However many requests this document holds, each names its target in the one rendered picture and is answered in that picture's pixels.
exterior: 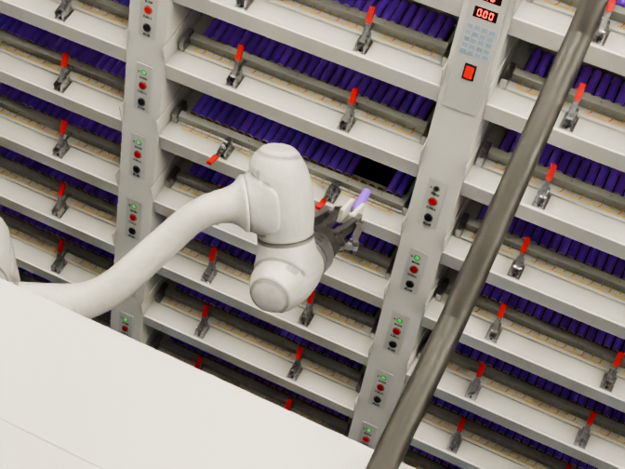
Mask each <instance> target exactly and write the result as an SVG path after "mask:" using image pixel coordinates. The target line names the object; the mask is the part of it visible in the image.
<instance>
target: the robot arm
mask: <svg viewBox="0 0 625 469"><path fill-rule="evenodd" d="M353 201H354V199H353V198H351V199H350V200H349V201H348V202H347V203H346V204H345V205H344V206H343V207H342V206H334V209H333V210H330V208H327V207H325V208H322V209H320V210H318V211H316V212H314V198H313V186H312V181H311V177H310V174H309V171H308V169H307V166H306V164H305V162H304V160H303V158H302V157H301V155H300V154H299V152H298V151H297V150H296V149H295V148H294V147H292V146H290V145H287V144H283V143H268V144H265V145H262V146H261V147H260V148H258V150H257V151H256V152H255V153H254V154H253V156H252V157H251V159H250V161H249V170H248V171H247V172H246V173H244V174H239V176H238V177H237V179H236V180H235V181H234V182H233V183H232V184H231V185H229V186H227V187H225V188H222V189H218V190H216V191H213V192H210V193H207V194H203V195H201V196H199V197H197V198H195V199H194V200H192V201H190V202H189V203H187V204H186V205H184V206H183V207H181V208H180V209H178V210H177V211H176V212H175V213H173V214H172V215H171V216H170V217H169V218H167V219H166V220H165V221H164V222H163V223H162V224H160V225H159V226H158V227H157V228H156V229H155V230H154V231H152V232H151V233H150V234H149V235H148V236H146V237H145V238H144V239H143V240H142V241H141V242H140V243H138V244H137V245H136V246H135V247H134V248H133V249H131V250H130V251H129V252H128V253H127V254H126V256H124V257H123V258H122V259H121V260H120V261H118V262H117V263H116V264H115V265H114V266H113V267H111V268H110V269H109V270H107V271H106V272H104V273H103V274H101V275H99V276H97V277H95V278H93V279H90V280H87V281H85V282H81V283H72V284H56V283H34V282H20V275H19V270H18V266H17V262H16V258H15V253H14V248H13V244H12V242H11V241H10V235H9V230H8V228H7V225H6V224H5V222H4V220H3V219H2V218H1V217H0V278H2V279H4V280H6V281H7V282H9V283H12V284H14V285H16V286H18V287H20V288H24V289H26V290H28V291H30V292H32V293H34V294H36V295H38V296H40V297H42V298H45V299H47V300H49V301H51V302H54V303H56V304H58V305H60V306H62V307H64V308H66V309H69V310H71V311H73V312H75V313H77V314H80V315H82V316H84V317H86V318H88V319H90V318H93V317H96V316H98V315H102V314H104V313H106V312H108V311H110V310H112V309H113V308H114V307H116V306H118V305H119V304H121V303H122V302H124V301H125V300H126V299H128V298H129V297H130V296H131V295H133V294H134V293H135V292H136V291H137V290H138V289H139V288H140V287H142V286H143V285H144V284H145V283H146V282H147V281H148V280H149V279H150V278H151V277H152V276H153V275H154V274H155V273H156V272H158V271H159V270H160V269H161V268H162V267H163V266H164V265H165V264H166V263H167V262H168V261H169V260H170V259H171V258H172V257H173V256H175V255H176V254H177V253H178V252H179V251H180V250H181V249H182V248H183V247H184V246H185V245H186V244H187V243H188V242H189V241H190V240H192V239H193V238H194V237H195V236H196V235H198V234H199V233H200V232H202V231H203V230H205V228H207V227H210V226H212V225H215V224H219V223H232V224H236V225H238V226H239V227H241V228H242V229H243V230H245V231H246V232H247V233H254V234H257V254H256V259H255V263H254V270H253V272H252V275H251V278H250V284H249V294H250V297H251V300H252V301H253V302H254V303H255V305H256V306H258V307H259V308H260V310H262V311H265V312H271V313H280V314H282V313H285V312H287V311H289V310H291V309H293V308H295V307H296V306H298V305H299V304H301V303H302V302H304V301H305V300H306V299H307V298H308V297H309V296H310V295H311V294H312V293H313V291H314V290H315V288H316V287H317V285H318V283H319V281H320V278H321V277H322V276H323V274H324V273H325V272H326V271H327V270H328V268H329V267H330V266H331V264H332V262H333V259H334V257H335V256H336V255H337V254H338V252H341V251H343V250H344V249H348V250H349V251H350V252H351V254H353V255H355V254H356V252H357V249H358V246H359V238H360V236H361V234H362V231H363V228H364V225H365V223H364V222H362V221H361V220H362V217H363V211H364V208H365V205H366V204H365V203H362V204H361V205H360V206H358V207H357V208H356V209H355V210H354V211H353V212H352V213H351V214H350V217H349V219H348V220H347V221H346V222H344V223H343V224H342V225H341V226H338V227H337V228H335V229H332V226H333V225H334V224H335V222H336V221H337V223H341V221H342V220H343V219H344V218H345V217H346V216H347V215H348V214H349V213H350V212H351V208H352V204H353ZM320 223H321V224H320ZM318 224H320V225H318ZM354 230H355V231H354ZM353 231H354V233H353ZM349 233H353V235H352V238H350V241H348V242H347V243H345V241H344V239H343V238H344V237H345V236H347V235H348V234H349Z"/></svg>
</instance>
